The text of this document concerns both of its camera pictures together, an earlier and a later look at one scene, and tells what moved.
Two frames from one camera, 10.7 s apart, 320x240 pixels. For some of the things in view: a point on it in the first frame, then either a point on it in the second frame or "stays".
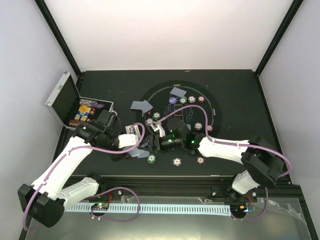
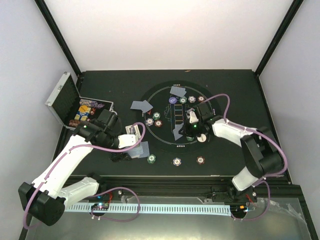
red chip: x=201 y=98 stays
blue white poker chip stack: x=177 y=162 stays
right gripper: x=146 y=148 → x=186 y=131
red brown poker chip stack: x=200 y=160 stays
